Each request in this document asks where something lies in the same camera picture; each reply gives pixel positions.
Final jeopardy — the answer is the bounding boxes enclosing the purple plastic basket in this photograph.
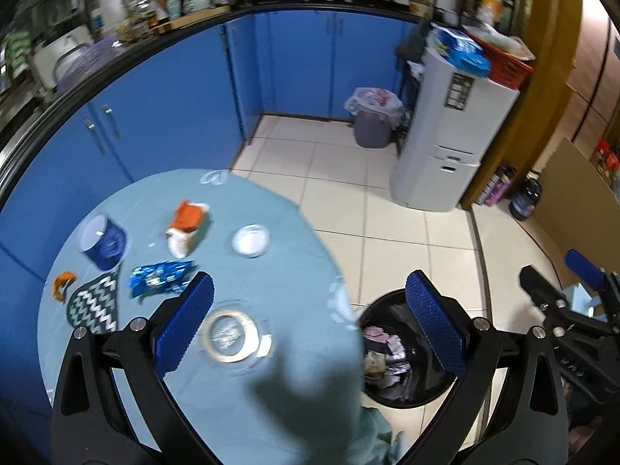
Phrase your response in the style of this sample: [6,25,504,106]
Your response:
[53,39,127,93]

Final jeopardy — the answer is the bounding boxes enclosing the dark cloth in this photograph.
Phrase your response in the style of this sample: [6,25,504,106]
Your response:
[394,22,432,78]

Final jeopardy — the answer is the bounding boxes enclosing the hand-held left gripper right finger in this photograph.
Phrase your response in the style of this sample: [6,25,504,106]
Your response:
[404,269,570,465]

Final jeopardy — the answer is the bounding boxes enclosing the blue lower kitchen cabinets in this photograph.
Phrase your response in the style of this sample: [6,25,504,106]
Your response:
[0,10,427,465]

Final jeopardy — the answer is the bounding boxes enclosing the dark bottle blue label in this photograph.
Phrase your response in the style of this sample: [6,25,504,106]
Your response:
[508,172,544,221]

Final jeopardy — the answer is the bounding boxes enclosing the wooden door frame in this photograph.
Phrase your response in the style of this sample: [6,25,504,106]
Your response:
[460,0,587,211]

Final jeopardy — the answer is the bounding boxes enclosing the white tall storage bin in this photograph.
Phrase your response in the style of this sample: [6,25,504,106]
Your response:
[390,48,521,212]

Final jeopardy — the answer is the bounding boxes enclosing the brown cardboard sheet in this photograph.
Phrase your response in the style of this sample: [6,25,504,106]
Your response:
[528,136,620,291]

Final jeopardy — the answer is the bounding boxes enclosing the red plastic basket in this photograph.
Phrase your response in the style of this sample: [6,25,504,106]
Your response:
[467,29,534,90]

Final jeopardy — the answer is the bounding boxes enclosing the black kitchen countertop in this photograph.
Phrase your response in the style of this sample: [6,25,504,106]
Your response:
[0,0,427,180]

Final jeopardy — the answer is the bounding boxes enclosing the white round lid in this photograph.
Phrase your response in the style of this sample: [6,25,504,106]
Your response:
[232,224,271,257]

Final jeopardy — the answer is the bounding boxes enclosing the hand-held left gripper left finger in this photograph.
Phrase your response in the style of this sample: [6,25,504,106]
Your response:
[51,271,216,465]

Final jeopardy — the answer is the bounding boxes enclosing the purple spray can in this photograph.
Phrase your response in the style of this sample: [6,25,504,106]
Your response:
[489,169,517,207]

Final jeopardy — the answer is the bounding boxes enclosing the clear plastic bag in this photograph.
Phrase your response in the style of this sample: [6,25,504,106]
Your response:
[477,24,526,54]

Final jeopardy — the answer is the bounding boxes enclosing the roll of clear tape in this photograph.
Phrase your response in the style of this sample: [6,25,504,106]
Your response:
[203,307,272,371]

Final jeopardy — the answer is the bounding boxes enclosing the blue foil wrapper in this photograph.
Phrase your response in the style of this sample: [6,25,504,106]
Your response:
[128,260,195,298]

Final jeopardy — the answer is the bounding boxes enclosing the crushed orange white carton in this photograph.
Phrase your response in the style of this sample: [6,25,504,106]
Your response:
[166,200,211,258]

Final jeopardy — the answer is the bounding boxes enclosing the blue snack bag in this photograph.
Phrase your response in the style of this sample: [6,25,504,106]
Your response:
[433,26,491,77]

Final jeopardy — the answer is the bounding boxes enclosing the light blue plastic chair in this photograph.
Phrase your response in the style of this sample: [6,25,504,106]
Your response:
[562,286,606,323]

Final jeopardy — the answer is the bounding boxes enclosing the black round waste bin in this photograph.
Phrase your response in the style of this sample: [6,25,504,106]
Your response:
[356,288,466,408]

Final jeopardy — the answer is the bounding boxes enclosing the wooden butcher board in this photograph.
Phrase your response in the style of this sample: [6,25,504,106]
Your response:
[167,5,231,27]

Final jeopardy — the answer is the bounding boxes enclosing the grey waste bin white liner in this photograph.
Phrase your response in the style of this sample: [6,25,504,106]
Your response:
[345,87,404,150]

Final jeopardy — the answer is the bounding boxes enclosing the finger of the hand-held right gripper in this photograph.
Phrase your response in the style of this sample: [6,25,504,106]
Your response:
[564,248,620,301]
[519,265,620,340]

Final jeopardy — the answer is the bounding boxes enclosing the beige snack packet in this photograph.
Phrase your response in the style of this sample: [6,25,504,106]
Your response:
[364,351,386,381]

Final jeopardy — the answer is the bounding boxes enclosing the orange wrapper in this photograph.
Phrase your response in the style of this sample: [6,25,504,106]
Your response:
[52,272,78,303]

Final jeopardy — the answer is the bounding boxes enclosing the round table light-blue cloth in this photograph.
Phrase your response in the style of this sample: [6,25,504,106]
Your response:
[38,169,403,465]

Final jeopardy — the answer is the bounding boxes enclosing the blue round tub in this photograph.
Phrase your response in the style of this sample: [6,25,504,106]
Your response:
[77,214,129,271]

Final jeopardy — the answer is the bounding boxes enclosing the silver foil packet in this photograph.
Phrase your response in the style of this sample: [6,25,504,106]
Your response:
[385,336,412,374]

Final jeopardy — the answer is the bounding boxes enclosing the green striped towel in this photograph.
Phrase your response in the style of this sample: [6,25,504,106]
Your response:
[4,29,32,76]

